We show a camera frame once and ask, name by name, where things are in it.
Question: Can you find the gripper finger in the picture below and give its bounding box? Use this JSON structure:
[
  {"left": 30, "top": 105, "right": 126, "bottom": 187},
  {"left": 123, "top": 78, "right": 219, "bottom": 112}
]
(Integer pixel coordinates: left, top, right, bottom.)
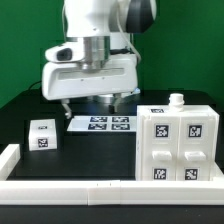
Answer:
[
  {"left": 61, "top": 99, "right": 72, "bottom": 119},
  {"left": 109, "top": 93, "right": 121, "bottom": 111}
]

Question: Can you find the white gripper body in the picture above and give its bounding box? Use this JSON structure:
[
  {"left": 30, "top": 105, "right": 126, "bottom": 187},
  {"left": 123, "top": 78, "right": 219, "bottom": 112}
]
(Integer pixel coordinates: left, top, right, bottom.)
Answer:
[{"left": 42, "top": 54, "right": 138, "bottom": 100}]

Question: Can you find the small white cabinet top block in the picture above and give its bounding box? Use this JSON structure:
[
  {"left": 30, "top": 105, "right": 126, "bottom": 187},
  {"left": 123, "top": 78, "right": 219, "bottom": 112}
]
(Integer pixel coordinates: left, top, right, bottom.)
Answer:
[{"left": 28, "top": 119, "right": 57, "bottom": 151}]

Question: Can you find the white cabinet door panel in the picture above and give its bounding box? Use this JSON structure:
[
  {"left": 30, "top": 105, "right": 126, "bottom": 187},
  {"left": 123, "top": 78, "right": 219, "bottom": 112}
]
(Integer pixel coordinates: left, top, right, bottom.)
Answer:
[
  {"left": 177, "top": 114, "right": 214, "bottom": 181},
  {"left": 141, "top": 115, "right": 179, "bottom": 181}
]

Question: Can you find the white cabinet body box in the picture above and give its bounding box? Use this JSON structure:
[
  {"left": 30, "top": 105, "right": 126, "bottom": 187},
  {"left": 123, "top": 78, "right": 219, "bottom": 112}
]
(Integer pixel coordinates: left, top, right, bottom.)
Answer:
[{"left": 135, "top": 93, "right": 219, "bottom": 181}]

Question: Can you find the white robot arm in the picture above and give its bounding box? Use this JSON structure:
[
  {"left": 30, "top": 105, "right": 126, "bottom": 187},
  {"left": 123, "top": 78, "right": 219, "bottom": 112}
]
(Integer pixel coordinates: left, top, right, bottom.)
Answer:
[{"left": 42, "top": 0, "right": 157, "bottom": 118}]

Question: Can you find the white marker base plate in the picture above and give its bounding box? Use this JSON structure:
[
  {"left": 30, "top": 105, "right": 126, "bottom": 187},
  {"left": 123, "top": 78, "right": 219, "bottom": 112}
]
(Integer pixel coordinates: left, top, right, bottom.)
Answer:
[{"left": 67, "top": 116, "right": 136, "bottom": 132}]

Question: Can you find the black cable bundle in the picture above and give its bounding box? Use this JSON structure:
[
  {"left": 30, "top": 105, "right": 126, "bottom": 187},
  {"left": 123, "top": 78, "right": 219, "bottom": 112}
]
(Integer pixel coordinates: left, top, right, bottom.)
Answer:
[{"left": 27, "top": 81, "right": 44, "bottom": 92}]

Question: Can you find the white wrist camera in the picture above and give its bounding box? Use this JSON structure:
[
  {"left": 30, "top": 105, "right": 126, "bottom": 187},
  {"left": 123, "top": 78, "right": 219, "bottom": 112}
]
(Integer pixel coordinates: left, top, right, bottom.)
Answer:
[{"left": 45, "top": 42, "right": 84, "bottom": 63}]

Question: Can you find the white U-shaped fence frame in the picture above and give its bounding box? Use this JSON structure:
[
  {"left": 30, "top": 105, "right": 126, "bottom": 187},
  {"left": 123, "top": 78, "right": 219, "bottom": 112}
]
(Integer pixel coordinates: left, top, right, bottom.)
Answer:
[{"left": 0, "top": 144, "right": 224, "bottom": 205}]

